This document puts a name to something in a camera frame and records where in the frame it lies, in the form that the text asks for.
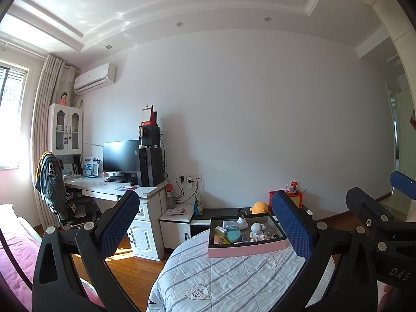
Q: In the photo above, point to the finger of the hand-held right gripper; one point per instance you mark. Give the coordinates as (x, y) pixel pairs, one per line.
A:
(357, 200)
(403, 185)

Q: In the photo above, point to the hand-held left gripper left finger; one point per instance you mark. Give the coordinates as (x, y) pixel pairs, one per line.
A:
(118, 224)

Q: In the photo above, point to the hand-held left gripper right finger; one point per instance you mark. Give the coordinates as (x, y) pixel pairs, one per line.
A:
(292, 227)

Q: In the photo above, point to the white round toy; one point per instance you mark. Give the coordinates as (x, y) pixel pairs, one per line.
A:
(256, 230)

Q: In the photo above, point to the white plug adapter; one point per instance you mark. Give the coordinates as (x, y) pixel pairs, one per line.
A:
(242, 223)

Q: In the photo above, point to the pink storage box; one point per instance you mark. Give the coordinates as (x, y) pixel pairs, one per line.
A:
(247, 249)

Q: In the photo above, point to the teal silicone brush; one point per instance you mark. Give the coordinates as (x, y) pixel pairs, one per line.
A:
(233, 236)

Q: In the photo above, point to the clear case with blue cloth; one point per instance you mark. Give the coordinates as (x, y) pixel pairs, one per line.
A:
(230, 225)

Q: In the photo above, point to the yellow highlighter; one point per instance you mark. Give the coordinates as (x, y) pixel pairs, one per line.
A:
(225, 240)

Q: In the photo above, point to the small white box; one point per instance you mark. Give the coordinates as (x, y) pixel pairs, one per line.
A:
(219, 231)

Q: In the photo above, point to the rose gold cylinder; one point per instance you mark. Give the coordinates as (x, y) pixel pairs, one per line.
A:
(217, 240)

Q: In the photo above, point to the red toy box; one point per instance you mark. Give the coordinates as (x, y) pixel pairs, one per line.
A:
(297, 199)

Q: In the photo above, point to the mouse pad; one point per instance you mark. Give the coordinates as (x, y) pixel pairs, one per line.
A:
(126, 187)

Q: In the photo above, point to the yellow plush toy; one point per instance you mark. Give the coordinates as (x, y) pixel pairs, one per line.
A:
(259, 208)

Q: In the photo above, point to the office chair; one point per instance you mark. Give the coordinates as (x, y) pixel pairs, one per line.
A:
(78, 208)

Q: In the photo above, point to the white desk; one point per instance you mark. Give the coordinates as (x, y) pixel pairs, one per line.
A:
(97, 185)

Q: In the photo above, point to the black keyboard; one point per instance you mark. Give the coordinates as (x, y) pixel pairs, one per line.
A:
(118, 179)

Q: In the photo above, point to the white nightstand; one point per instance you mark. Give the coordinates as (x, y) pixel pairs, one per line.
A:
(174, 230)

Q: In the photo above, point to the orange-capped bottle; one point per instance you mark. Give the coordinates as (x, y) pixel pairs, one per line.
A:
(170, 196)

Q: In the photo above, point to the pink white packet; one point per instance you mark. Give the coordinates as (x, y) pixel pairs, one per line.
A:
(178, 212)

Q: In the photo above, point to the blue white box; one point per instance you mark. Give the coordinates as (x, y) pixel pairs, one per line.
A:
(91, 167)

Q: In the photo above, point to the black computer tower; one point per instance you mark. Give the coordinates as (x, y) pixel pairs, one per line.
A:
(150, 167)

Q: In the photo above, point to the black computer monitor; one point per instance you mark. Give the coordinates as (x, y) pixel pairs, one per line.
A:
(121, 156)

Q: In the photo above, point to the striped white quilt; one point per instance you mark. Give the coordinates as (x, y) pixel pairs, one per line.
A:
(243, 282)

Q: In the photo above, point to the grey clothes on chair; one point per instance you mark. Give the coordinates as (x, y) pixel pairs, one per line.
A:
(50, 182)

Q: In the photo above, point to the blue snack bag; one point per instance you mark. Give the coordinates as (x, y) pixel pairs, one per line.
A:
(199, 204)

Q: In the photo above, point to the black speaker box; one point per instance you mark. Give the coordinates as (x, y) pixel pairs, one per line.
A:
(150, 136)

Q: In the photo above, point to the pink bed blanket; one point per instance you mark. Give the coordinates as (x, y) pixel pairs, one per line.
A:
(16, 250)

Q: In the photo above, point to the white glass-door cabinet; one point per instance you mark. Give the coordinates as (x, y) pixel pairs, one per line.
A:
(65, 130)

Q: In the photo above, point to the beige curtain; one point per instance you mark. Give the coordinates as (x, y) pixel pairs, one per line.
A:
(45, 120)

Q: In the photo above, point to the pink doll figure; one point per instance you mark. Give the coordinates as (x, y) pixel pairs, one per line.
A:
(63, 99)

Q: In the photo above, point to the white air conditioner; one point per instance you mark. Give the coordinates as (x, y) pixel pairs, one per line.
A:
(95, 78)

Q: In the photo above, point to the window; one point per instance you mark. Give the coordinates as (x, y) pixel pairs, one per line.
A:
(11, 113)

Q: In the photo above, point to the white wall sockets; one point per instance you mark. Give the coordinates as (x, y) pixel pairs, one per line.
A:
(194, 180)

